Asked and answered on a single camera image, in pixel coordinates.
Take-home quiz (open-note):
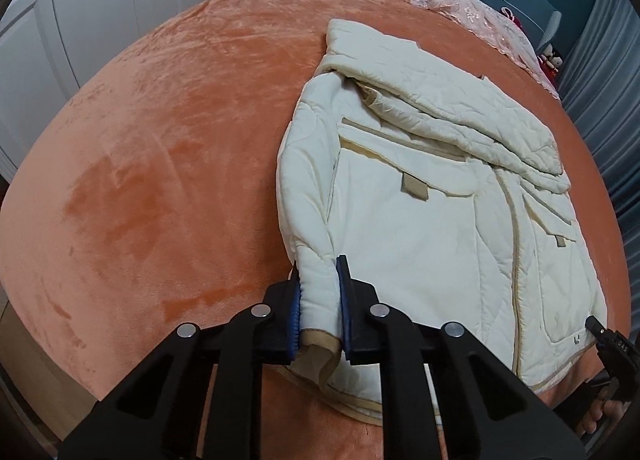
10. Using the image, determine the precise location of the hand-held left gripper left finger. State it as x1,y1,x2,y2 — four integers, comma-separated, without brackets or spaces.
59,262,305,460

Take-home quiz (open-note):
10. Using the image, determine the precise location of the person's right hand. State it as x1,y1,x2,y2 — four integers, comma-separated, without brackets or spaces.
575,390,632,441

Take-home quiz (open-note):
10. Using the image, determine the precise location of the red pillow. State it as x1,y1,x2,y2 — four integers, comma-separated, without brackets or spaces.
500,7,530,35

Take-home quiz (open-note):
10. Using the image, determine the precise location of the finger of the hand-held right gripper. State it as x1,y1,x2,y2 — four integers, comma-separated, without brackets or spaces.
585,316,617,352

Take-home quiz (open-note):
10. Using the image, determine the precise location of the red and white plush toy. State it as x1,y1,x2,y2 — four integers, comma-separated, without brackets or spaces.
536,44,565,83

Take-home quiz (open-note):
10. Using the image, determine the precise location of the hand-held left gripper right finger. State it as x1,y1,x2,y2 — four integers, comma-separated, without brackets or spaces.
335,255,589,460

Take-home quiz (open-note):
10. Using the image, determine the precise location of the white wardrobe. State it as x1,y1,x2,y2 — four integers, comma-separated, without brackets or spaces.
0,0,232,181

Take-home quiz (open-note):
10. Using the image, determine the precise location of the beige bed frame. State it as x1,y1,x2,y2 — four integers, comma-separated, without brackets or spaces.
0,297,97,446

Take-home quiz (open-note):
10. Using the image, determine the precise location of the orange plush blanket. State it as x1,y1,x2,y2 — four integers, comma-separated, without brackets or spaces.
0,0,623,460

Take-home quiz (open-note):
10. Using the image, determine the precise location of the grey curtain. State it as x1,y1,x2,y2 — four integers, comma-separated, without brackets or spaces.
556,0,640,245

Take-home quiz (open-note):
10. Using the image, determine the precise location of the cream quilted jacket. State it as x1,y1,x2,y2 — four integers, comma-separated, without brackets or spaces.
276,18,609,428

